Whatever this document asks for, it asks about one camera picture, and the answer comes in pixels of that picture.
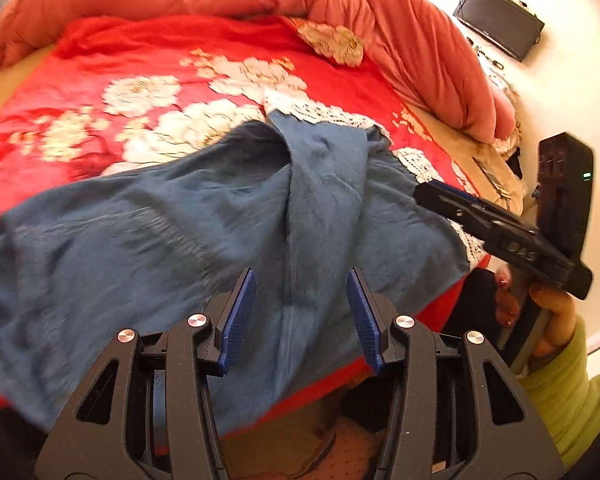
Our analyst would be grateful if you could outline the blue denim pants lace trim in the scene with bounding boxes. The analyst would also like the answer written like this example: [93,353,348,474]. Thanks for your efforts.
[0,93,484,434]

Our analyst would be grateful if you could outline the right forearm green sleeve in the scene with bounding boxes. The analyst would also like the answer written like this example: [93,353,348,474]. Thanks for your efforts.
[520,316,600,469]

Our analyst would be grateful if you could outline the pink quilted comforter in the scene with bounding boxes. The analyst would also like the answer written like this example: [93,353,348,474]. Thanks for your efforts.
[0,0,516,143]

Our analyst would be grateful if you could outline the red floral blanket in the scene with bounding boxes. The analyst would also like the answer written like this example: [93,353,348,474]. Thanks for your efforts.
[0,16,467,416]

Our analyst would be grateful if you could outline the black flat monitor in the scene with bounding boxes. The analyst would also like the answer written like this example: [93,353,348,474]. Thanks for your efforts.
[453,0,544,62]

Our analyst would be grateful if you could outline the right hand red nails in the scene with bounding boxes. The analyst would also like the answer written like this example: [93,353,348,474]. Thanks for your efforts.
[494,264,578,360]

